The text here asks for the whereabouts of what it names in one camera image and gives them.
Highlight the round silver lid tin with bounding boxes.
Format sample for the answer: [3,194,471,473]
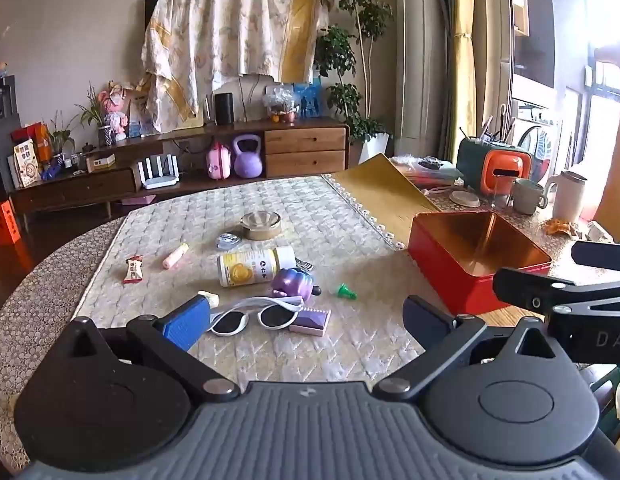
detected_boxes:
[239,210,282,240]

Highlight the black cylinder speaker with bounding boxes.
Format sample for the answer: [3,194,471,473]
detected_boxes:
[213,92,235,126]

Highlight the yellow table runner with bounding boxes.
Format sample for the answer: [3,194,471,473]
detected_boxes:
[331,155,440,245]

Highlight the purple toy figure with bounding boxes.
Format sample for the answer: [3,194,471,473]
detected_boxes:
[271,268,322,302]

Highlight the pink plush doll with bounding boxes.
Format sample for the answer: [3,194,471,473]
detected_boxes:
[97,80,128,143]

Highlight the white thermos cup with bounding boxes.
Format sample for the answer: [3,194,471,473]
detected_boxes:
[544,170,588,223]

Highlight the white wifi router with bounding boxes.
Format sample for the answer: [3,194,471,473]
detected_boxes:
[135,154,181,191]

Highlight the purple kettlebell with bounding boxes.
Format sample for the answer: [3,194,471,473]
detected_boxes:
[233,133,263,179]

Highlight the clear drinking glass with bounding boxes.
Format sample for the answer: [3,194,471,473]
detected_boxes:
[492,170,515,210]

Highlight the blue patterned bag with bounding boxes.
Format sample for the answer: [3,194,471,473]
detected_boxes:
[293,78,323,119]

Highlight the green ceramic mug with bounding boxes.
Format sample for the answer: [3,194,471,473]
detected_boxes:
[512,178,548,216]

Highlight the yellow white supplement bottle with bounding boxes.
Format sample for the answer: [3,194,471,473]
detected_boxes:
[218,246,296,288]

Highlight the pink tube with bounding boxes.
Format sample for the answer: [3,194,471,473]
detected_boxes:
[162,243,189,270]

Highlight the orange snack wrapper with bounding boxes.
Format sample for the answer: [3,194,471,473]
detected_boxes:
[542,218,583,240]

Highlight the red white candy packet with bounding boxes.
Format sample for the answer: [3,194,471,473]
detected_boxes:
[123,255,144,284]

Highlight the pink purple small box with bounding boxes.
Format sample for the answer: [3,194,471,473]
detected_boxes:
[288,309,331,337]

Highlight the stack of colourful books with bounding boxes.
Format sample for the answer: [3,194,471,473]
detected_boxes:
[390,155,463,190]

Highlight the green plastic cone piece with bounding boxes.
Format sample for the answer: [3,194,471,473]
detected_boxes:
[337,284,357,300]

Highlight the tall green potted plant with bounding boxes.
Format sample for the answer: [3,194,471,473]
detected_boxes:
[314,0,393,164]

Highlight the wooden tv cabinet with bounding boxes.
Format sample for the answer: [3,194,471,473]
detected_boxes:
[9,117,349,218]

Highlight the round beige coaster lid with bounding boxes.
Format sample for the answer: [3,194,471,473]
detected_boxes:
[449,190,481,208]

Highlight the grey black oval packet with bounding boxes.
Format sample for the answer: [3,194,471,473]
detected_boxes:
[215,232,241,252]

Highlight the cream quilted table mat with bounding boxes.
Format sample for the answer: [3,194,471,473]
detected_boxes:
[76,177,426,385]

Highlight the orange gift bag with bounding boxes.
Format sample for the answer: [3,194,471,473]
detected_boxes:
[0,200,21,245]

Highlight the floral draped cloth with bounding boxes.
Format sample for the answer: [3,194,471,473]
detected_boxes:
[142,0,331,133]

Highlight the green orange tissue box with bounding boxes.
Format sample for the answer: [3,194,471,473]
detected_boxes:
[456,138,532,196]

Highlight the cereal box on cabinet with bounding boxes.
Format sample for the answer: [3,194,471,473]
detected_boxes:
[12,139,42,188]

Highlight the white frame sunglasses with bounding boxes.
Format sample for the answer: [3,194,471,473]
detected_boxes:
[207,296,304,337]

